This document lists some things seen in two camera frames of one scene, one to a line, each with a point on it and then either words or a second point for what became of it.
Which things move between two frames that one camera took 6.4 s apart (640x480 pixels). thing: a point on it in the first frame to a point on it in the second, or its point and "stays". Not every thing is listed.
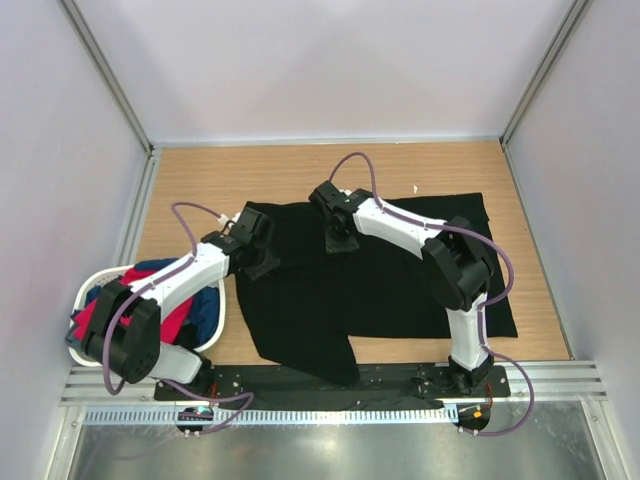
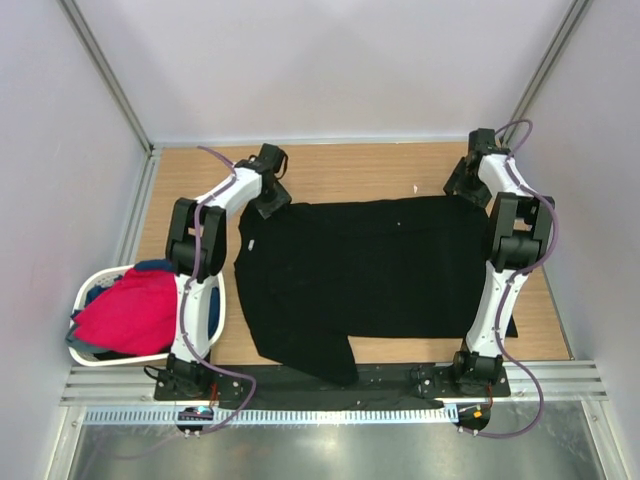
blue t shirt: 203,309 stays
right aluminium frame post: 575,11 stays
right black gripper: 334,247 to 453,183
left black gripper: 270,261 to 281,200
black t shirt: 310,305 stays
